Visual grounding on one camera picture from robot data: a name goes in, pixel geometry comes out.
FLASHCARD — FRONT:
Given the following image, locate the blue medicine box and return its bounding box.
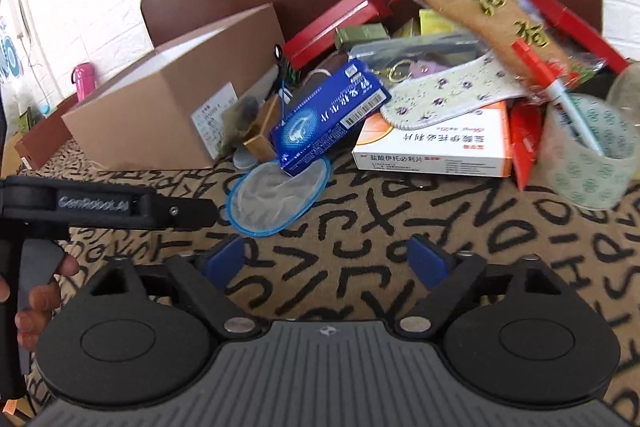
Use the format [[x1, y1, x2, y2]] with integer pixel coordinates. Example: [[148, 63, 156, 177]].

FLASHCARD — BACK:
[[270, 59, 393, 178]]

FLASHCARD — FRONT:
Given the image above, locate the white orange medicine box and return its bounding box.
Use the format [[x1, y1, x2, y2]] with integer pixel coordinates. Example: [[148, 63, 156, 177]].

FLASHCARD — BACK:
[[351, 99, 514, 179]]

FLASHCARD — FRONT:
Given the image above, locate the white floral insole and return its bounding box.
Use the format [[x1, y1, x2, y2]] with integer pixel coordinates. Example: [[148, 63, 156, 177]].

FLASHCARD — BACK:
[[380, 53, 531, 134]]

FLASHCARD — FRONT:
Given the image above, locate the red packet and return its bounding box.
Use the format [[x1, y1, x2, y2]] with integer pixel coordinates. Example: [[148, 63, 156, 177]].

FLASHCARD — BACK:
[[509, 101, 544, 192]]

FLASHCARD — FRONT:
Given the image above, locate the clear green printed tape roll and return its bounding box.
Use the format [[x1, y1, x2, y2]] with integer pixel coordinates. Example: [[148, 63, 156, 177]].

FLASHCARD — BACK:
[[542, 93, 637, 210]]

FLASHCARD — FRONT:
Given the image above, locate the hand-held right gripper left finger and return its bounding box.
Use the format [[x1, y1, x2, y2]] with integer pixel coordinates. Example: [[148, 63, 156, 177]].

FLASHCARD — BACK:
[[90, 234, 262, 339]]

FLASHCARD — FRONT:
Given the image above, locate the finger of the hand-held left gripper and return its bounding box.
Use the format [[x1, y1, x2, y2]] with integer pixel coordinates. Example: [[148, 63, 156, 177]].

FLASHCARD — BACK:
[[140, 195, 219, 228]]

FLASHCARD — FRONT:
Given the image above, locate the person's left hand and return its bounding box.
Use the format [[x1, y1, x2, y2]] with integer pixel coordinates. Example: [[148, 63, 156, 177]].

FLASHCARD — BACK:
[[15, 253, 81, 351]]

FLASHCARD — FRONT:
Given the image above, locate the red marker pen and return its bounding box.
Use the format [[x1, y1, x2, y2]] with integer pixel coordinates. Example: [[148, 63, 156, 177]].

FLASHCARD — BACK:
[[510, 39, 607, 156]]

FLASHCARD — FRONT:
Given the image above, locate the pink bottle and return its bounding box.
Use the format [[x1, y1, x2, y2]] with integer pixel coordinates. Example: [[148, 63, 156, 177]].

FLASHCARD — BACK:
[[72, 62, 96, 102]]

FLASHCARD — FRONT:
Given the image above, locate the blue wall sticker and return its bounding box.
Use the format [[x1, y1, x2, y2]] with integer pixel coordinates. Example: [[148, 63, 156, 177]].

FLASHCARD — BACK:
[[0, 14, 27, 84]]

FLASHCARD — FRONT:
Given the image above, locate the dark green box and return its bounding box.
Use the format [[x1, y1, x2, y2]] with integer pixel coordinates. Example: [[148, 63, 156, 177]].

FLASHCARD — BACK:
[[334, 24, 390, 51]]

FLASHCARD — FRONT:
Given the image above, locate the brown insole in bag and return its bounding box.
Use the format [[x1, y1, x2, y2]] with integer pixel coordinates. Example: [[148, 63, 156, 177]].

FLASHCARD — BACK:
[[390, 0, 608, 88]]

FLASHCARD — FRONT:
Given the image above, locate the light green box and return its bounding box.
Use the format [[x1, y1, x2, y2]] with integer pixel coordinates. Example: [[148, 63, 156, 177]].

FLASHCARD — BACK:
[[419, 9, 455, 36]]

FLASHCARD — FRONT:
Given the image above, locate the flat red box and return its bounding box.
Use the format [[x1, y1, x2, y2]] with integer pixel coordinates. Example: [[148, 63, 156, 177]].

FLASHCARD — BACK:
[[520, 0, 630, 76]]

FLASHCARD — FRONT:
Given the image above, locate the clear plastic funnel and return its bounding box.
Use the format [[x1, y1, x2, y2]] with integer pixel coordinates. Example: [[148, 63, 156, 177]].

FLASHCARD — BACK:
[[606, 61, 640, 108]]

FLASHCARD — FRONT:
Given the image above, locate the small gold box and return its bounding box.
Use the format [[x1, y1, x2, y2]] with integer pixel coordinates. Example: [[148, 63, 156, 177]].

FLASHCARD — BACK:
[[243, 94, 284, 158]]

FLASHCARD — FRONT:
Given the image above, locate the brown cardboard box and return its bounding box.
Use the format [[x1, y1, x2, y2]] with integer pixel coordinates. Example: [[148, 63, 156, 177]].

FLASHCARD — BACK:
[[61, 3, 286, 170]]

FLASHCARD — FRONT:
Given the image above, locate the metal carabiner keyring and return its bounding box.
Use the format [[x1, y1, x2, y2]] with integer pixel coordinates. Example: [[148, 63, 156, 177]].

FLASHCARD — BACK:
[[382, 59, 417, 84]]

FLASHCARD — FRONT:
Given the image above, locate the letter printed blanket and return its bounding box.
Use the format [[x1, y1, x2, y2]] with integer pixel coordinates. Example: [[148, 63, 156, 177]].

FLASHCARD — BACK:
[[0, 147, 640, 427]]

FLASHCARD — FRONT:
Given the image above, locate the blue rimmed mesh strainer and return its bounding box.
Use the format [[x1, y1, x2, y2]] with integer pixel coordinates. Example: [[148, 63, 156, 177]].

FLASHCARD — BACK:
[[226, 155, 333, 237]]

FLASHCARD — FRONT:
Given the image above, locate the long red box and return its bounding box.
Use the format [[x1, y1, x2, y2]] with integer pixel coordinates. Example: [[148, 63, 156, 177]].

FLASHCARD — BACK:
[[282, 0, 394, 70]]

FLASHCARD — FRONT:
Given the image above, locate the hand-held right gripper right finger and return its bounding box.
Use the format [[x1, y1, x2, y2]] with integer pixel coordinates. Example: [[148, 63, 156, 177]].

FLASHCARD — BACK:
[[399, 236, 563, 339]]

